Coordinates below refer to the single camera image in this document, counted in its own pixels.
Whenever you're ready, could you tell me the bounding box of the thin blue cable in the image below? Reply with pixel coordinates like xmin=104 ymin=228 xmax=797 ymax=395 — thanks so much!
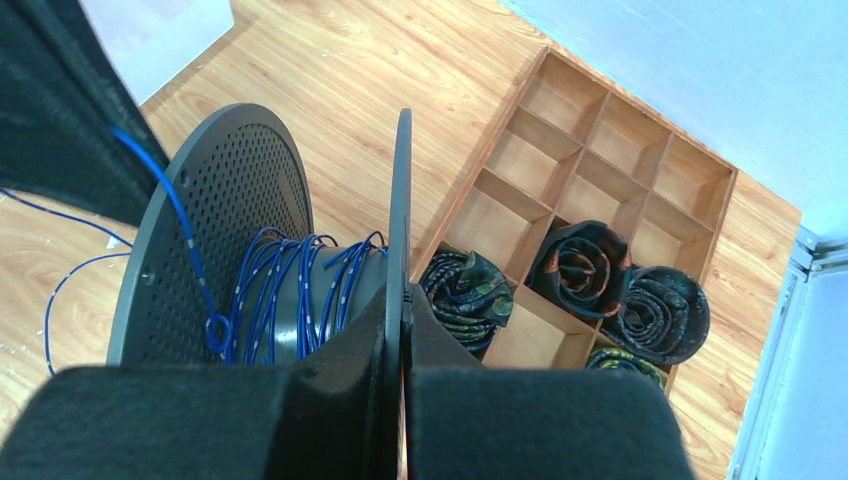
xmin=0 ymin=125 xmax=389 ymax=379

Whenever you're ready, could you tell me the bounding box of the clear plastic divided tray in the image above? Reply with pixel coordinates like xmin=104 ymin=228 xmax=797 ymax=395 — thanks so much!
xmin=81 ymin=0 xmax=235 ymax=106

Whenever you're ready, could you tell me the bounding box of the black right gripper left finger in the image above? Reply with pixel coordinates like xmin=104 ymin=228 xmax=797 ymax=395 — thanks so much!
xmin=1 ymin=291 xmax=385 ymax=479

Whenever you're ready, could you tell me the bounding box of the dark grey filament spool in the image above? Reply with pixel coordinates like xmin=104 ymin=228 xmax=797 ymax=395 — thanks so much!
xmin=107 ymin=103 xmax=412 ymax=479

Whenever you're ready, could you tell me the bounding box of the aluminium corner frame post right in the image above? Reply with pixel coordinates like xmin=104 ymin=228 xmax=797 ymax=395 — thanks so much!
xmin=726 ymin=228 xmax=847 ymax=479

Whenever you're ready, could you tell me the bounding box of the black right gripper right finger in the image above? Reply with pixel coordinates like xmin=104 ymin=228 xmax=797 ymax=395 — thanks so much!
xmin=404 ymin=286 xmax=694 ymax=479

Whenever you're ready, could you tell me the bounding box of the wooden compartment organizer tray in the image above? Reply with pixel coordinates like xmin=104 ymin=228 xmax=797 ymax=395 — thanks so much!
xmin=413 ymin=50 xmax=736 ymax=388

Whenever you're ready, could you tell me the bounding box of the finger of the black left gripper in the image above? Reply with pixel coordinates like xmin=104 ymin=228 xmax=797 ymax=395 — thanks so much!
xmin=1 ymin=1 xmax=168 ymax=226

